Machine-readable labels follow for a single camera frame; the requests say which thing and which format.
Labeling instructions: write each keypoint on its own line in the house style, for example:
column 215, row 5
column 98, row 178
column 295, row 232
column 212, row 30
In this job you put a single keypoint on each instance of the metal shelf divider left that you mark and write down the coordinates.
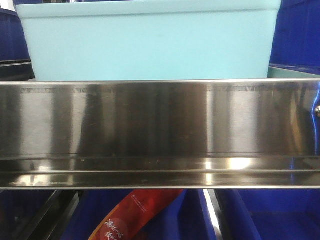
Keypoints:
column 52, row 218

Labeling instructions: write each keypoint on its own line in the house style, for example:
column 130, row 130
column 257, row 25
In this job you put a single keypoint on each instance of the dark blue bin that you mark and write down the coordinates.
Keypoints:
column 297, row 34
column 287, row 214
column 17, row 209
column 13, row 45
column 185, row 219

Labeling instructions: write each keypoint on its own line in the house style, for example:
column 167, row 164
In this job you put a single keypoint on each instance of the dark blue bin lower right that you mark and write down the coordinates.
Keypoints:
column 287, row 214

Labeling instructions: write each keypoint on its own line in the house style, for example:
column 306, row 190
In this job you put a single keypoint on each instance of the dark blue bin lower left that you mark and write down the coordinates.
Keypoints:
column 17, row 209

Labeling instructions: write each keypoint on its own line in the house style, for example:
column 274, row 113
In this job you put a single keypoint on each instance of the metal shelf divider right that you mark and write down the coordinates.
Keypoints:
column 215, row 214

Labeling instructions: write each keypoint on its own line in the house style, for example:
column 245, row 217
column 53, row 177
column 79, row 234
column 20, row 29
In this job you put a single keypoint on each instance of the dark blue bin upper right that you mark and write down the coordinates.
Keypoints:
column 297, row 34

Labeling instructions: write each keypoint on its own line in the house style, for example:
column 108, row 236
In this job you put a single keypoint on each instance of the red snack package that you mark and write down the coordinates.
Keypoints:
column 133, row 213

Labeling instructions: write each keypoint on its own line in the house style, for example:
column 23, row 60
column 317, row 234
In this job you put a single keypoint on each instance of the dark blue bin lower middle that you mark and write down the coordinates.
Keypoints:
column 185, row 219

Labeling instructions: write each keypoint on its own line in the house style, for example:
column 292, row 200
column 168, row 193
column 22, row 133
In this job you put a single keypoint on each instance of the stainless steel shelf rail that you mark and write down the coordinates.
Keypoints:
column 212, row 134

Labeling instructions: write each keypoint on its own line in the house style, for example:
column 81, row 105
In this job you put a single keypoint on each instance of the metal shelf divider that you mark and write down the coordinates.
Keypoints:
column 52, row 218
column 215, row 214

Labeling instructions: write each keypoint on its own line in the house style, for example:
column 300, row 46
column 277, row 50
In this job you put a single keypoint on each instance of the light blue plastic bin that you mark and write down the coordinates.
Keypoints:
column 144, row 40

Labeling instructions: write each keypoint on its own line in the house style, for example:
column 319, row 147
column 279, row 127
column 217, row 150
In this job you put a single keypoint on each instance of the dark blue bin upper left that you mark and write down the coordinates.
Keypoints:
column 13, row 45

